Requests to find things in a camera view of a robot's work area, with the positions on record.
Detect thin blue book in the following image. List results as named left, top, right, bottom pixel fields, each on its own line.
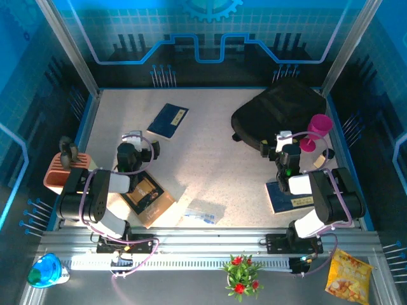
left=146, top=103, right=190, bottom=140

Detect black backpack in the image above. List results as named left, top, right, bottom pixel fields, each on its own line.
left=231, top=78, right=328, bottom=153

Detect thick blue book yellow label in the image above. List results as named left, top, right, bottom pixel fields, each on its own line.
left=265, top=179, right=315, bottom=215

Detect brown book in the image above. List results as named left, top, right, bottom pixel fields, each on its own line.
left=120, top=170, right=176, bottom=229

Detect clear plastic pencil pouch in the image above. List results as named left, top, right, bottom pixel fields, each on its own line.
left=183, top=198, right=227, bottom=226

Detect yellow chips bag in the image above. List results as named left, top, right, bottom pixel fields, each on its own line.
left=324, top=248, right=373, bottom=304

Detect small jar black lid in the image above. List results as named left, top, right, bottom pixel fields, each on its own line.
left=313, top=148, right=335, bottom=169

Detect magenta plastic goblet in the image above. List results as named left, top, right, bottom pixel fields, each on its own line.
left=298, top=114, right=334, bottom=153

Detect dark figurine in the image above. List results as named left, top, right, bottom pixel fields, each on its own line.
left=59, top=135, right=80, bottom=169

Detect orange slotted holder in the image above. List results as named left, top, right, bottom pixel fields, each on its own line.
left=43, top=152, right=96, bottom=195

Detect potted plant red flowers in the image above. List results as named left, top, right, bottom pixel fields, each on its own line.
left=219, top=253, right=265, bottom=302

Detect blue plastic dome toy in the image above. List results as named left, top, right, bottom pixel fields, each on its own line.
left=27, top=253, right=71, bottom=289

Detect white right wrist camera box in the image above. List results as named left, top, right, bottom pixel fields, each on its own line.
left=275, top=130, right=293, bottom=153

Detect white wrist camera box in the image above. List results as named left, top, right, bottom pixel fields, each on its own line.
left=275, top=130, right=293, bottom=153
left=122, top=130, right=143, bottom=145

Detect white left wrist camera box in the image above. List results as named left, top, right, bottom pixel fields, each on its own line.
left=122, top=130, right=143, bottom=145

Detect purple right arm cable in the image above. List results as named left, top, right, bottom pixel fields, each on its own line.
left=291, top=130, right=354, bottom=279

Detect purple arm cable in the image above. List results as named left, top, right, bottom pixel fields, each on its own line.
left=78, top=133, right=160, bottom=288
left=291, top=130, right=354, bottom=279

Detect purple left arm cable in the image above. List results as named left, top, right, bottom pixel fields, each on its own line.
left=78, top=133, right=160, bottom=288

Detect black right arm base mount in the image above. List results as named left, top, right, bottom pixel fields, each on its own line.
left=265, top=233, right=325, bottom=255

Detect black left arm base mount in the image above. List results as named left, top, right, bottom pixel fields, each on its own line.
left=95, top=233, right=160, bottom=255

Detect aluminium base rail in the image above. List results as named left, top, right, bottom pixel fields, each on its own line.
left=38, top=227, right=382, bottom=257

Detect white slotted cable duct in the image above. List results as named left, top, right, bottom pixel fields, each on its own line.
left=60, top=259, right=293, bottom=273

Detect aluminium frame post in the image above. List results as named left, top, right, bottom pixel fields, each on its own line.
left=320, top=0, right=384, bottom=97
left=34, top=0, right=103, bottom=98

